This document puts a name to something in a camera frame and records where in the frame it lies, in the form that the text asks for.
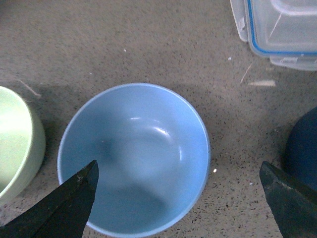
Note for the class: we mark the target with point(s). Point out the green bowl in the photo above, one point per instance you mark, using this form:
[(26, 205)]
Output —
[(22, 144)]

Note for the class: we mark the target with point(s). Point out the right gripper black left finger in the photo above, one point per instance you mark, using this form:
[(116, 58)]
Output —
[(61, 214)]

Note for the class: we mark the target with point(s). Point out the blue bowl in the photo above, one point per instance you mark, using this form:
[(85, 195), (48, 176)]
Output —
[(153, 154)]

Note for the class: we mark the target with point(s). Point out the clear plastic food container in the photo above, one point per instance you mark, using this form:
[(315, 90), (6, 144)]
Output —
[(284, 31)]

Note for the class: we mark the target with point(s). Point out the dark blue pot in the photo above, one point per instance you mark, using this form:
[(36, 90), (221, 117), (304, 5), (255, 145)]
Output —
[(300, 158)]

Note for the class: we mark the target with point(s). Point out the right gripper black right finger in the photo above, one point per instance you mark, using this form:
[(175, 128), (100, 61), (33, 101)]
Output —
[(293, 204)]

